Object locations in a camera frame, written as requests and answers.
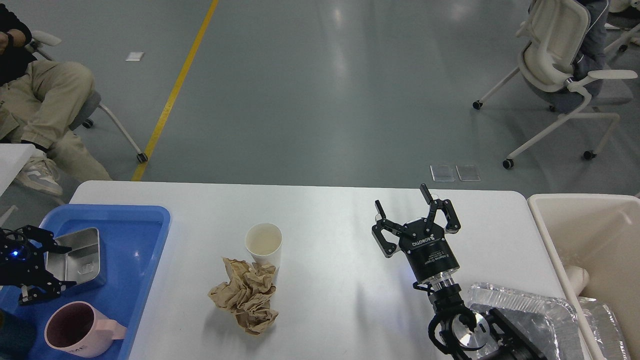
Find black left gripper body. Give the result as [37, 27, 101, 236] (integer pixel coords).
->
[0, 227, 48, 287]

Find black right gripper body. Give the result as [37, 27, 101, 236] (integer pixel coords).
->
[398, 218, 460, 283]

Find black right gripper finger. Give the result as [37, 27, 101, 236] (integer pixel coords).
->
[420, 183, 461, 234]
[371, 200, 407, 259]

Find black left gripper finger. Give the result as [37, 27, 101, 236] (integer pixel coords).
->
[19, 272, 76, 306]
[22, 225, 73, 253]

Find stainless steel rectangular tin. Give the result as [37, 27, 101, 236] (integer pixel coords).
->
[46, 227, 107, 297]

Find pink mug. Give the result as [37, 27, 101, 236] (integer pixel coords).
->
[44, 301, 128, 358]

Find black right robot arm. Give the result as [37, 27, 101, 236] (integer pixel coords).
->
[371, 184, 546, 360]

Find blue plastic tray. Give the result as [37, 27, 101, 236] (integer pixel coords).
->
[0, 203, 170, 360]

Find white side table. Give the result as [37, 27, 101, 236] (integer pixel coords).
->
[0, 143, 35, 196]

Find aluminium foil tray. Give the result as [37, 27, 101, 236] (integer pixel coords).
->
[468, 282, 631, 360]

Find white paper cup in bin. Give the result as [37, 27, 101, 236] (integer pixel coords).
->
[564, 265, 591, 296]

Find seated person in khaki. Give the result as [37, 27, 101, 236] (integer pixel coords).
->
[0, 4, 111, 197]

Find crumpled brown paper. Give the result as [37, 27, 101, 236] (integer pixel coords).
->
[207, 257, 279, 336]

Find grey office chair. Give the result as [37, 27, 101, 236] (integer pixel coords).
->
[25, 30, 149, 164]

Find white office chair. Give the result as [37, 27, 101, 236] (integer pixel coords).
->
[473, 0, 638, 169]

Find seated person in blue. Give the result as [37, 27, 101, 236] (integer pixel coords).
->
[530, 0, 612, 114]

